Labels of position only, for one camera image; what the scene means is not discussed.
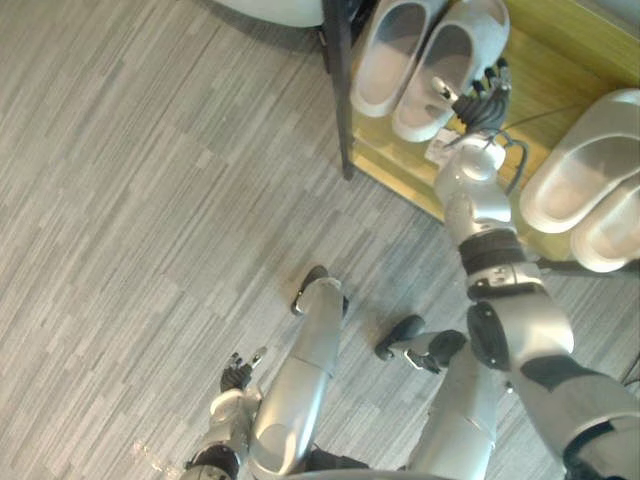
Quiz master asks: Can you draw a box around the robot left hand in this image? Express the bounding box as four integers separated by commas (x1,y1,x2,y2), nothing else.
219,345,269,394

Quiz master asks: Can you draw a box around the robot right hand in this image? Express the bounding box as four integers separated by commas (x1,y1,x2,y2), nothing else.
431,58,514,135

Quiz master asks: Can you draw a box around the white slipper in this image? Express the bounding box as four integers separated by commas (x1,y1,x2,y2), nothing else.
569,184,640,274
392,0,511,144
518,88,640,235
349,0,442,119

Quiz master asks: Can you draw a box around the wooden shoe rack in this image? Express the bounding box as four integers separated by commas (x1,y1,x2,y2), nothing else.
319,0,640,279

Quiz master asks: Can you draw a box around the white paper label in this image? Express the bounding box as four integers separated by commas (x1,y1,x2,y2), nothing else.
427,127,464,164

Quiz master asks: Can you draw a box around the silver robot left leg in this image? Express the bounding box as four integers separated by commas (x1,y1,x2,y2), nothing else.
248,277,347,476

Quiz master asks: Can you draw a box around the silver robot leg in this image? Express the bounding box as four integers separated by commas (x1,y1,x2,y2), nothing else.
399,329,507,480
248,277,347,476

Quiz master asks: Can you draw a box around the dark robot left foot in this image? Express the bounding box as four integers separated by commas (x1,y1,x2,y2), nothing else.
289,264,332,317

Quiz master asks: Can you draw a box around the dark robot foot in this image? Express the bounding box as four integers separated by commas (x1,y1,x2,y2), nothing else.
374,314,427,362
289,264,332,317

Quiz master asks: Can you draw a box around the robot waist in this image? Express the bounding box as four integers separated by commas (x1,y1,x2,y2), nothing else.
279,447,451,480

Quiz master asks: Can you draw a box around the dark robot right foot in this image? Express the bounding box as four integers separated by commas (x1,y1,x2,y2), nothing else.
374,314,427,362

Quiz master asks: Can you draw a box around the silver robot right leg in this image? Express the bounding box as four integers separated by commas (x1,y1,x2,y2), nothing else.
399,329,507,480

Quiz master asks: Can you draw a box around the white rounded object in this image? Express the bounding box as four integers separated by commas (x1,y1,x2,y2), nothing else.
204,0,326,29

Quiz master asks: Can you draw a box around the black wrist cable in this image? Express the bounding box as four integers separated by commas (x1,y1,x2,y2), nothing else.
449,127,530,197

